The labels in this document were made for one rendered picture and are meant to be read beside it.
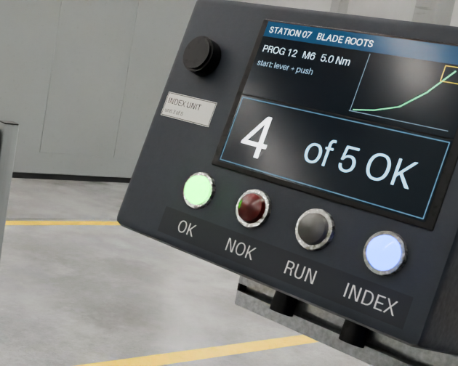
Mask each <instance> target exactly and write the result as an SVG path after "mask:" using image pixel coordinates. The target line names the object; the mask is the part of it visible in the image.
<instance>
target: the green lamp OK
mask: <svg viewBox="0 0 458 366"><path fill-rule="evenodd" d="M214 194H215V182H214V179H213V178H212V176H211V175H210V174H208V173H204V172H198V173H195V174H193V175H192V176H190V177H189V178H188V180H187V182H186V183H185V186H184V189H183V197H184V200H185V202H186V203H187V204H188V205H189V206H190V207H191V208H194V209H201V208H204V207H206V206H207V205H209V204H210V202H211V201H212V199H213V197H214Z"/></svg>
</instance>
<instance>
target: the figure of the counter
mask: <svg viewBox="0 0 458 366"><path fill-rule="evenodd" d="M298 108H299V107H296V106H292V105H286V104H283V103H279V102H273V101H269V100H266V99H259V98H256V97H250V96H246V95H241V98H240V101H239V104H238V107H237V109H236V113H235V115H234V117H233V121H232V123H231V125H230V129H229V131H228V135H227V137H226V139H225V143H224V145H223V147H222V151H221V153H220V156H219V159H218V161H220V162H223V163H227V164H230V165H233V166H238V167H240V168H245V169H247V170H250V171H254V172H257V173H260V174H264V175H267V176H271V177H274V175H275V172H276V169H277V167H278V163H279V161H280V158H281V155H282V152H283V150H284V147H285V144H286V141H287V139H288V136H289V132H290V130H291V128H292V124H293V122H294V119H295V116H296V114H297V111H298Z"/></svg>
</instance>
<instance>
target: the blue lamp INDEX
mask: <svg viewBox="0 0 458 366"><path fill-rule="evenodd" d="M407 256H408V249H407V245H406V243H405V240H404V239H403V238H402V237H401V236H400V235H399V234H397V233H395V232H391V231H381V232H377V233H375V234H373V235H372V236H371V237H370V238H369V239H368V240H367V241H366V244H365V246H364V249H363V259H364V261H365V264H366V265H367V267H368V268H369V269H370V270H371V271H372V272H373V273H375V274H376V275H379V276H391V275H394V274H395V273H397V272H399V271H400V270H401V269H402V267H403V266H404V264H405V263H406V260H407Z"/></svg>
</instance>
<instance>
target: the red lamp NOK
mask: <svg viewBox="0 0 458 366"><path fill-rule="evenodd" d="M270 212H271V201H270V198H269V196H268V194H267V193H266V192H264V191H262V190H248V191H247V192H245V193H244V194H243V195H242V196H241V197H240V198H239V200H238V202H237V205H236V216H237V219H238V221H239V222H240V223H241V224H242V225H243V226H245V227H246V228H249V229H256V228H258V227H261V226H262V225H263V224H264V223H265V222H266V221H267V220H268V218H269V216H270Z"/></svg>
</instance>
